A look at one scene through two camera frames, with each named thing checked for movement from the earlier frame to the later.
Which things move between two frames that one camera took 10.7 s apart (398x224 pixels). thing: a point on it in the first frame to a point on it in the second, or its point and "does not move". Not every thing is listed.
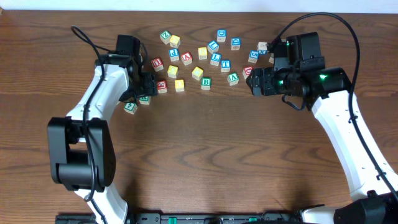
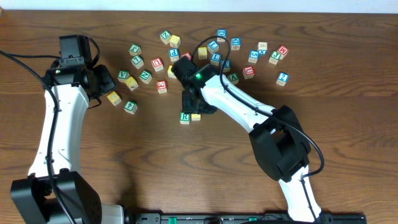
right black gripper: x=260 y=73 to x=188 y=107
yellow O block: x=179 y=84 to x=196 y=117
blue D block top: x=221 y=34 does not move
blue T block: x=225 y=65 does not move
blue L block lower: x=216 y=58 does not move
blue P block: x=174 y=54 does not move
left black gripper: x=148 y=86 to x=104 y=81
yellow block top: x=175 y=41 does not move
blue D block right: x=236 y=43 does not move
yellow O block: x=172 y=71 does not move
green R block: x=145 y=100 to x=185 y=117
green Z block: x=165 y=36 does not move
